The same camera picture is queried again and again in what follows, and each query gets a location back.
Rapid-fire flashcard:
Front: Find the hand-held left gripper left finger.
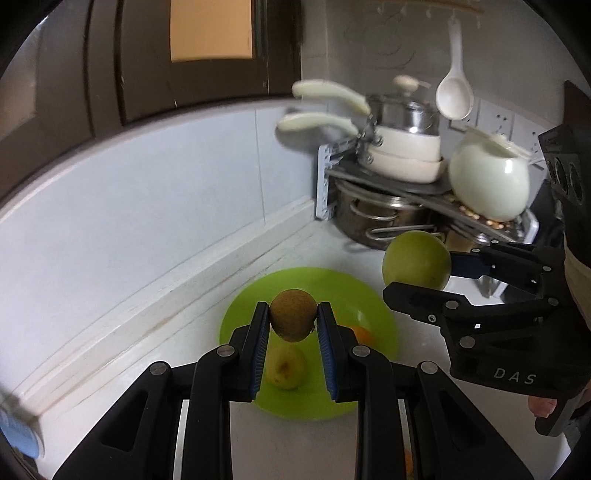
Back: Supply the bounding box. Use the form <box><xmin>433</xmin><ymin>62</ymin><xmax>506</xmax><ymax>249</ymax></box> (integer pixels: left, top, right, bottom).
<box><xmin>53</xmin><ymin>302</ymin><xmax>271</xmax><ymax>480</ymax></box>

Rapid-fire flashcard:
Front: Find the wall hook rail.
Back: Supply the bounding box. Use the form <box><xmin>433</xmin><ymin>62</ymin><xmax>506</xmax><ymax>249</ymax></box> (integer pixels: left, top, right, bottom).
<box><xmin>376</xmin><ymin>0</ymin><xmax>481</xmax><ymax>24</ymax></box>

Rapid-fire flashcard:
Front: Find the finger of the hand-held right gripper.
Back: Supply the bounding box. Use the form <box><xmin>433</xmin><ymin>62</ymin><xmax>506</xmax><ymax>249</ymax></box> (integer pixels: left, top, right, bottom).
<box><xmin>450</xmin><ymin>244</ymin><xmax>566</xmax><ymax>299</ymax></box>
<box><xmin>383</xmin><ymin>281</ymin><xmax>560</xmax><ymax>329</ymax></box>

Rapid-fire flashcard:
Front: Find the green plate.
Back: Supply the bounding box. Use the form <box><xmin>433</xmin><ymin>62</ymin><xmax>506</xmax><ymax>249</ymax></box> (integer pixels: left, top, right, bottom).
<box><xmin>218</xmin><ymin>267</ymin><xmax>400</xmax><ymax>421</ymax></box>

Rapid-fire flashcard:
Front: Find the white rice spoon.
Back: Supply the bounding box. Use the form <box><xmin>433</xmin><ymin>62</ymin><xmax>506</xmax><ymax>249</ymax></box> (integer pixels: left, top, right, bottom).
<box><xmin>436</xmin><ymin>21</ymin><xmax>474</xmax><ymax>121</ymax></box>

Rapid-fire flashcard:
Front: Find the dark wooden cabinet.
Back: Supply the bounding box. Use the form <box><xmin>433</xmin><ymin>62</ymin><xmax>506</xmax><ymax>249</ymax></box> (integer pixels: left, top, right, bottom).
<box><xmin>0</xmin><ymin>0</ymin><xmax>305</xmax><ymax>199</ymax></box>

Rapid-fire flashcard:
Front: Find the white round kettle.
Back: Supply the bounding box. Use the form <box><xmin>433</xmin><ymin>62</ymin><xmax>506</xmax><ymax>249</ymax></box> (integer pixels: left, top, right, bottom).
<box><xmin>449</xmin><ymin>128</ymin><xmax>543</xmax><ymax>220</ymax></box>

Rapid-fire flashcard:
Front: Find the person's right hand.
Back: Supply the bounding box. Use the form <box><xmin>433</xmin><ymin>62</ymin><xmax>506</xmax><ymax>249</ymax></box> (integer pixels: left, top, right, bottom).
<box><xmin>527</xmin><ymin>396</ymin><xmax>560</xmax><ymax>422</ymax></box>

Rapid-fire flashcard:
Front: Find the brown kiwi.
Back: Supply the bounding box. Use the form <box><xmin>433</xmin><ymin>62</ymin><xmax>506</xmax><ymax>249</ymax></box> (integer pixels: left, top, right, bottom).
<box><xmin>269</xmin><ymin>290</ymin><xmax>319</xmax><ymax>343</ymax></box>

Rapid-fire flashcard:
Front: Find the steel pot with lid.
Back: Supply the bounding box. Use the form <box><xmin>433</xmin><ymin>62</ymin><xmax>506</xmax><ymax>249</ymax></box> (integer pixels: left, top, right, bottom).
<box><xmin>367</xmin><ymin>75</ymin><xmax>439</xmax><ymax>137</ymax></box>

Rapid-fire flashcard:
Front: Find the cream saucepan with handle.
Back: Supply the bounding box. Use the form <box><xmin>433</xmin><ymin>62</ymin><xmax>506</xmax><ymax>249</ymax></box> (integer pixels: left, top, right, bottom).
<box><xmin>292</xmin><ymin>79</ymin><xmax>441</xmax><ymax>162</ymax></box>

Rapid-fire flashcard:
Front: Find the green apple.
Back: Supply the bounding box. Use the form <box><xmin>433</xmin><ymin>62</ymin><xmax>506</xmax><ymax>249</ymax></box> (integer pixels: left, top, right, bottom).
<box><xmin>382</xmin><ymin>232</ymin><xmax>452</xmax><ymax>291</ymax></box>
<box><xmin>264</xmin><ymin>345</ymin><xmax>309</xmax><ymax>391</ymax></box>

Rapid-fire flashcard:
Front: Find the blue bottle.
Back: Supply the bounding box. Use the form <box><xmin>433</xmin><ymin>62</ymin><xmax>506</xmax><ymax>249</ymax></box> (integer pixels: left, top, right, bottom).
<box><xmin>0</xmin><ymin>392</ymin><xmax>45</xmax><ymax>459</ymax></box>

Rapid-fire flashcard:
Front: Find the grey pot rack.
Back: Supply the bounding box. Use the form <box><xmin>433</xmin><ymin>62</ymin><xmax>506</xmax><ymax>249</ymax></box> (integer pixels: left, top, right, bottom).
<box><xmin>315</xmin><ymin>142</ymin><xmax>540</xmax><ymax>245</ymax></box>

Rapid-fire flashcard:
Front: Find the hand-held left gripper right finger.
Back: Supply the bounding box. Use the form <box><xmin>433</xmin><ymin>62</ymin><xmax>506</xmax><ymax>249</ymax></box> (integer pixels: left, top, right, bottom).
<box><xmin>316</xmin><ymin>302</ymin><xmax>534</xmax><ymax>480</ymax></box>

